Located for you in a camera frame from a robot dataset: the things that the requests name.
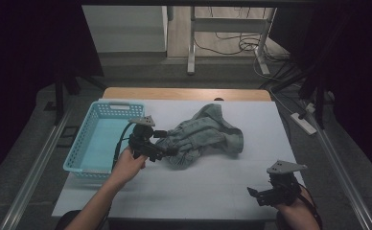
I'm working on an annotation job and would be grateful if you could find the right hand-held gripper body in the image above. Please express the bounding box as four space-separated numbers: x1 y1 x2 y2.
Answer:
266 159 308 207

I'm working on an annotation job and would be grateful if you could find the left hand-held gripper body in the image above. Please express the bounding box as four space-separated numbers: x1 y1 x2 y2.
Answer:
128 115 156 160

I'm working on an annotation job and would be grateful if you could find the light blue plastic basket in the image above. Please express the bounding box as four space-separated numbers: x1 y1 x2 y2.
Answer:
62 100 146 179

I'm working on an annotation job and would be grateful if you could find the grey-green denim garment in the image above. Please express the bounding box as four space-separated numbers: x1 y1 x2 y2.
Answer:
154 103 244 171

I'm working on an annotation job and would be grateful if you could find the person's right hand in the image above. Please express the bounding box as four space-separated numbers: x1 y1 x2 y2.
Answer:
271 187 321 230

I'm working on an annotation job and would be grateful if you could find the person's left hand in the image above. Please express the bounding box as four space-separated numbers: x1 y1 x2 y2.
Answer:
109 147 149 190

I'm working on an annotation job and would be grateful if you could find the wooden table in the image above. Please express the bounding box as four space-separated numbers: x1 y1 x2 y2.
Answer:
102 86 273 103

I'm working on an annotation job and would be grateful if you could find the white foam table mat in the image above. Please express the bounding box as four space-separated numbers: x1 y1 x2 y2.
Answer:
51 99 297 221

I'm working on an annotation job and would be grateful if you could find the white power strip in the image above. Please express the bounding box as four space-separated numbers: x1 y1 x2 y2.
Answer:
290 112 317 136

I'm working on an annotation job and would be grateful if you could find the white cabinet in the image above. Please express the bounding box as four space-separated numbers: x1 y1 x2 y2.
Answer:
81 4 169 54

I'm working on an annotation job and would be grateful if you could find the dark curtain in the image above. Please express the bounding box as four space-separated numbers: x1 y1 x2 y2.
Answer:
0 0 105 190
269 0 372 176

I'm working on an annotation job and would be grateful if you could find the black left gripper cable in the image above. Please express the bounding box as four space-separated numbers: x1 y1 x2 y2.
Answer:
111 122 136 171

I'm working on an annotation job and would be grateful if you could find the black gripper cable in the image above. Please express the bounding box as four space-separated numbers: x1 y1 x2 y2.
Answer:
297 183 323 230
111 122 136 171

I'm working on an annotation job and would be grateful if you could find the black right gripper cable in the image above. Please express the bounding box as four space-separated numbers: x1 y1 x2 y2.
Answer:
297 183 323 230

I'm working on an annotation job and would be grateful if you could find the aluminium floor rail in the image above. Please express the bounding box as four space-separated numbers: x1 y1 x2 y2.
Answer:
0 102 77 230
302 104 372 230

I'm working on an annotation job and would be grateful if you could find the white power cable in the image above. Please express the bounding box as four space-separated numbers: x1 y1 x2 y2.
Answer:
268 87 295 116

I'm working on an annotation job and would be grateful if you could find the black floor cable bundle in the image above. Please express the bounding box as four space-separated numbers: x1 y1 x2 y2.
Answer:
193 32 291 63

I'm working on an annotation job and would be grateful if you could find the white desk frame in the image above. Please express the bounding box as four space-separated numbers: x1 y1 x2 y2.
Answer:
187 6 278 77

